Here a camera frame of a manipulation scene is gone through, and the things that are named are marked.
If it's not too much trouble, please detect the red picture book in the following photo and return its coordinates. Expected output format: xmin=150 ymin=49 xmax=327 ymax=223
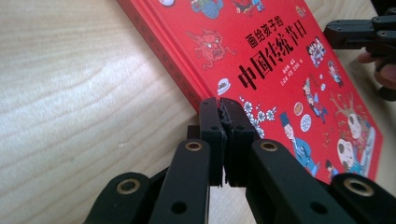
xmin=116 ymin=0 xmax=385 ymax=185

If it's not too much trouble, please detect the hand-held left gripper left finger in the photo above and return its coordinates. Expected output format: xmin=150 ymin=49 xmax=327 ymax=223
xmin=186 ymin=96 xmax=227 ymax=188

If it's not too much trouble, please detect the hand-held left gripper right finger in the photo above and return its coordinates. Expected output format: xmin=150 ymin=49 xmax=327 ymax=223
xmin=219 ymin=97 xmax=262 ymax=189

